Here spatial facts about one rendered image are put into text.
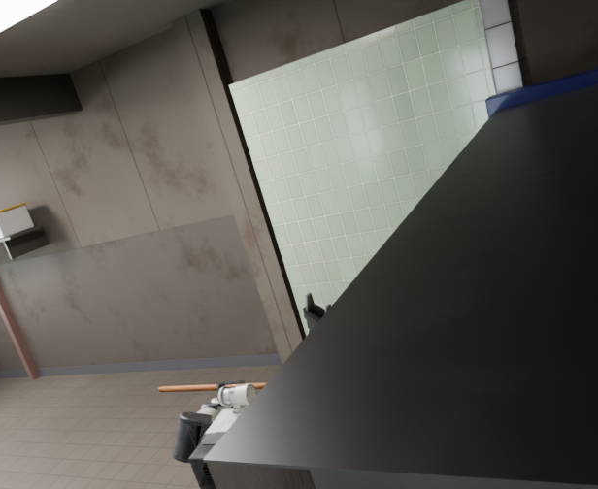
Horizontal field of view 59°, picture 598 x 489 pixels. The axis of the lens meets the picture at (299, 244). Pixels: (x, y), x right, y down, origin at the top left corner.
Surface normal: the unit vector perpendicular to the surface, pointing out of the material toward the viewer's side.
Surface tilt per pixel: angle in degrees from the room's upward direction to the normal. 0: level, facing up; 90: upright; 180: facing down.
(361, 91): 90
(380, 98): 90
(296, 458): 0
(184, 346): 90
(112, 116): 90
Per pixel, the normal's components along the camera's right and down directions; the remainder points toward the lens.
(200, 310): -0.40, 0.32
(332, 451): -0.28, -0.93
